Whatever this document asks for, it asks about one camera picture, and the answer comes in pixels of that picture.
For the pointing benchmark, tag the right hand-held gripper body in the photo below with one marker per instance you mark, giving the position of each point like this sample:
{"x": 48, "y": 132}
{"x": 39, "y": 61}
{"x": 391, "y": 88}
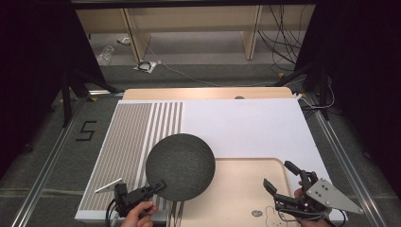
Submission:
{"x": 332, "y": 196}

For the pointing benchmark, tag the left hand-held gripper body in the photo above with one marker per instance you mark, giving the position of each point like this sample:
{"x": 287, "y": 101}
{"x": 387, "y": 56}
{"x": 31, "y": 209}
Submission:
{"x": 132, "y": 197}

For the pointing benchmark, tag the dark grey round plate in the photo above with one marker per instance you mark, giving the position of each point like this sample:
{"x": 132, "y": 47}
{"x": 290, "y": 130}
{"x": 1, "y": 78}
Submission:
{"x": 181, "y": 167}

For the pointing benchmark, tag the beige tray with rabbit print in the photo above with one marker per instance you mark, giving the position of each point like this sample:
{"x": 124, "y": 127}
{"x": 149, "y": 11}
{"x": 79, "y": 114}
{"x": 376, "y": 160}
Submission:
{"x": 239, "y": 195}

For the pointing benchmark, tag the person's left hand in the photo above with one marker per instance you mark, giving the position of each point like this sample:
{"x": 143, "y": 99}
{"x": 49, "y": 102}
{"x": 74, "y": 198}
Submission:
{"x": 138, "y": 216}

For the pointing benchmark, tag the person's right hand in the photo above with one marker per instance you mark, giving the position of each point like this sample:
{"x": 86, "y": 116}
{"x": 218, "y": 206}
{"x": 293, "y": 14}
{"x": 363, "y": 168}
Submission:
{"x": 315, "y": 223}

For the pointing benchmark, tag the grey striped placemat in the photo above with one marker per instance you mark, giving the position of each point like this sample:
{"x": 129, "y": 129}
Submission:
{"x": 126, "y": 142}

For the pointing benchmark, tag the white board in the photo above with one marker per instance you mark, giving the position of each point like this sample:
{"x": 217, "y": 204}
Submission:
{"x": 246, "y": 126}

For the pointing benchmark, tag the black metal stand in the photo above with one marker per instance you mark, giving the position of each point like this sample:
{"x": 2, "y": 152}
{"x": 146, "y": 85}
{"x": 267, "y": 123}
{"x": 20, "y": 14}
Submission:
{"x": 321, "y": 88}
{"x": 66, "y": 101}

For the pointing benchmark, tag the dark table grommet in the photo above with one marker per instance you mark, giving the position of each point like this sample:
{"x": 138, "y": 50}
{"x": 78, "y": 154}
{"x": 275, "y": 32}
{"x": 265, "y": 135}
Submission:
{"x": 239, "y": 97}

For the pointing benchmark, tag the black curtain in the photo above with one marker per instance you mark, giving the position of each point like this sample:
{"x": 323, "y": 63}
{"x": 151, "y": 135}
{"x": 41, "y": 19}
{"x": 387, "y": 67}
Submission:
{"x": 362, "y": 78}
{"x": 34, "y": 69}

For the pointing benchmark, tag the clear plastic bottle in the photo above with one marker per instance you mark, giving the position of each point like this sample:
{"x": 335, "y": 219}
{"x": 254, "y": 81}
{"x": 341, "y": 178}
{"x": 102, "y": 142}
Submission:
{"x": 105, "y": 55}

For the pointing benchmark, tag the small white floor object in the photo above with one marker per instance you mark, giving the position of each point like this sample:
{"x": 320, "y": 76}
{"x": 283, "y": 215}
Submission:
{"x": 124, "y": 41}

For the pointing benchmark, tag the light wooden shelf unit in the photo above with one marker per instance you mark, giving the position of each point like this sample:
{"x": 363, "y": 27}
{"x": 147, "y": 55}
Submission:
{"x": 195, "y": 19}

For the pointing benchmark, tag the metal floor rail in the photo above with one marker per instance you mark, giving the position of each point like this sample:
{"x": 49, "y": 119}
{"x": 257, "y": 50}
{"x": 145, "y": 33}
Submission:
{"x": 47, "y": 164}
{"x": 350, "y": 167}

